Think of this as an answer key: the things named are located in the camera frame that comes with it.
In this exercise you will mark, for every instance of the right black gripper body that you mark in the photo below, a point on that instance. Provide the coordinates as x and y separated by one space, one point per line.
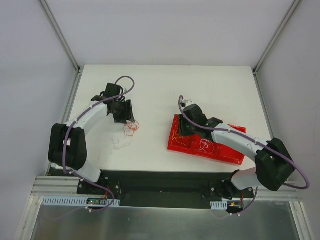
182 125

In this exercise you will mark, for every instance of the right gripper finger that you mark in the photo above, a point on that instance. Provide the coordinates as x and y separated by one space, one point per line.
180 120
181 132

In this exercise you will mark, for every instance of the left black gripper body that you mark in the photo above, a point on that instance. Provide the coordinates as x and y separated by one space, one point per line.
126 111

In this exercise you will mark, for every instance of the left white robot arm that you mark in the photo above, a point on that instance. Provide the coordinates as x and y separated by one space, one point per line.
68 147

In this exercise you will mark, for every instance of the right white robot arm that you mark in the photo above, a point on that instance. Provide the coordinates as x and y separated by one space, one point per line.
271 158

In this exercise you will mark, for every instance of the red three-compartment bin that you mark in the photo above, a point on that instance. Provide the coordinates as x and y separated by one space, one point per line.
197 146

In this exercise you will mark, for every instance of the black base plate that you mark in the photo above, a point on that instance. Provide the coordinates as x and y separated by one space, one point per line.
152 189

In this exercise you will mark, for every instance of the right white cable duct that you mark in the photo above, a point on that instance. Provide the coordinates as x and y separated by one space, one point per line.
219 205

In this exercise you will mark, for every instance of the white cable duct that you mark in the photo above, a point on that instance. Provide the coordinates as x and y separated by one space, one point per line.
90 202
219 205

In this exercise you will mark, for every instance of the left white cable duct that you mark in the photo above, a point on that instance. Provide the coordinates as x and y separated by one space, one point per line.
90 202

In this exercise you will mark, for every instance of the aluminium rail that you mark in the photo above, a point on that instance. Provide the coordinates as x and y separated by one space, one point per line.
68 186

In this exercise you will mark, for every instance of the left aluminium frame post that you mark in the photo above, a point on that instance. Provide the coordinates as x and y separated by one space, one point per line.
59 34

